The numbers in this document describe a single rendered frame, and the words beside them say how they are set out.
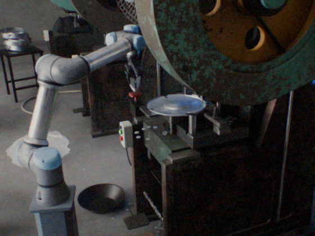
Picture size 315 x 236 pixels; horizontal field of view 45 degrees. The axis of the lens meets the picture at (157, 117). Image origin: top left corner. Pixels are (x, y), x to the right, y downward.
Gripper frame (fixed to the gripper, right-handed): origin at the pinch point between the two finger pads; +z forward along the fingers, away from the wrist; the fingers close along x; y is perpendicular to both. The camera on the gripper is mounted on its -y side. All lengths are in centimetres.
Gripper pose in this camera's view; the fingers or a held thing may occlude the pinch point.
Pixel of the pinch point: (135, 90)
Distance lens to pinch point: 213.3
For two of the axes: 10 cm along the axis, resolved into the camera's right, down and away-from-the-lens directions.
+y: -3.6, -3.5, 8.6
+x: -9.3, 1.7, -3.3
